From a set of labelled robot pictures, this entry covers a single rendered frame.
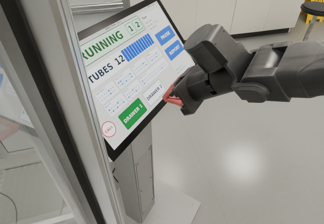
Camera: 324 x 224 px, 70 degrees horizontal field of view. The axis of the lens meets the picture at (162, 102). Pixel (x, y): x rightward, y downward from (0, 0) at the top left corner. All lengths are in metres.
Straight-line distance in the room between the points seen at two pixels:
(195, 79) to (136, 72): 0.29
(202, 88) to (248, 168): 1.44
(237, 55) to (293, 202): 1.51
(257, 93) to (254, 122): 1.82
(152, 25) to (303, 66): 0.58
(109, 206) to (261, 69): 0.26
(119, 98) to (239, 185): 1.27
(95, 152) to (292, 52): 0.28
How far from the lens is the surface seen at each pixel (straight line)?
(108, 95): 0.63
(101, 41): 0.68
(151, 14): 0.85
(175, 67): 0.82
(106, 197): 0.24
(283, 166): 1.95
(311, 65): 0.33
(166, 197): 1.59
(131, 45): 0.73
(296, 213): 1.79
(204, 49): 0.38
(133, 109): 0.66
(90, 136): 0.17
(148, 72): 0.73
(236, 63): 0.39
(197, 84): 0.44
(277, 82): 0.35
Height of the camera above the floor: 1.45
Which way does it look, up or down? 41 degrees down
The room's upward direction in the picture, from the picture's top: straight up
